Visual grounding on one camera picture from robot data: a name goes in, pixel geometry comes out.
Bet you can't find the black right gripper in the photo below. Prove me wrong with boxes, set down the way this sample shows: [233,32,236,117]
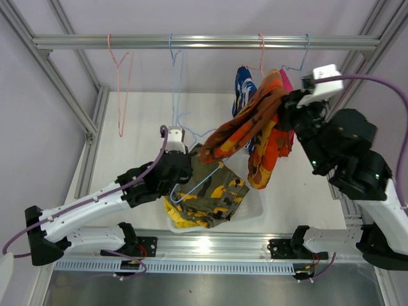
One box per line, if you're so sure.
[277,90,331,173]

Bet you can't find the grey yellow camouflage trousers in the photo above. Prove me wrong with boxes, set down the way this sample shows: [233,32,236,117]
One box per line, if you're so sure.
[169,143,249,229]

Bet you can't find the light blue hanger orange trousers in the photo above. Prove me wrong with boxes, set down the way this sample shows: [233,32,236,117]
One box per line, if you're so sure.
[169,112,230,205]

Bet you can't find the orange camouflage trousers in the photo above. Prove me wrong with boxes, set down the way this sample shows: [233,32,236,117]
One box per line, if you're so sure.
[199,69,294,189]

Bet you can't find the blue white patterned trousers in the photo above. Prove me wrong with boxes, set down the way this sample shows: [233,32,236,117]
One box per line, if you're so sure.
[231,65,258,154]

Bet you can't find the pink wire hanger blue trousers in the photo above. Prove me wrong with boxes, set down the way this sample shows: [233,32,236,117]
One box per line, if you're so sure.
[245,33,265,78]

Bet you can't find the light blue hanger camo trousers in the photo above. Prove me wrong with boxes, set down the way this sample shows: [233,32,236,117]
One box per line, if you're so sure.
[168,33,184,126]

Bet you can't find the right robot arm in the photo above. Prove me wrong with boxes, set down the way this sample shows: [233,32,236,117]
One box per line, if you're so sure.
[278,90,407,271]

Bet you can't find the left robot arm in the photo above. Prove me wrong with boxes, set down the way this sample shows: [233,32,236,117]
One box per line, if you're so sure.
[25,150,193,266]

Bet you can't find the light blue hanger magenta trousers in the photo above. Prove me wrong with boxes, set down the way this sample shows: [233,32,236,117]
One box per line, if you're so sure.
[280,33,311,77]

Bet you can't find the white perforated plastic basket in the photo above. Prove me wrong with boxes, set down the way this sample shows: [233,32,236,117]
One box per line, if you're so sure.
[166,150,267,234]

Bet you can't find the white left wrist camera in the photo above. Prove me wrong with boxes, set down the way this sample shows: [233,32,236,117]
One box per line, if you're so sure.
[160,125,188,156]

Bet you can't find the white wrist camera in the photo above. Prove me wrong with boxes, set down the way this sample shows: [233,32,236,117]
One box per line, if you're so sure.
[296,64,344,108]
[160,125,188,156]

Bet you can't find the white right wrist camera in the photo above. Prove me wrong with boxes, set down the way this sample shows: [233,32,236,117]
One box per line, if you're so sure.
[296,64,344,108]

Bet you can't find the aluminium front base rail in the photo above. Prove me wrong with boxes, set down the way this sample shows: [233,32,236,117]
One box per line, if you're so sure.
[40,226,390,264]

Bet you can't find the white slotted cable duct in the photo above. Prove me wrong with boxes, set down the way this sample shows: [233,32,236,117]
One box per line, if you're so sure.
[54,260,296,275]

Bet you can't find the right aluminium frame posts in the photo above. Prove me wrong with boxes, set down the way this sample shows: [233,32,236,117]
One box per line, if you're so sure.
[304,0,408,224]

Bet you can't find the aluminium frame posts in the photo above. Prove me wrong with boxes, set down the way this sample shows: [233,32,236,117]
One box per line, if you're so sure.
[304,0,408,224]
[1,1,109,198]

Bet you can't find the aluminium hanging rail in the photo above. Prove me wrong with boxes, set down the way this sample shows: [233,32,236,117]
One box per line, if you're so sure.
[32,34,381,51]

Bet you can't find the left aluminium frame posts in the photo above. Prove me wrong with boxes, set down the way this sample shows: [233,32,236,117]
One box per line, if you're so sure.
[1,1,109,198]

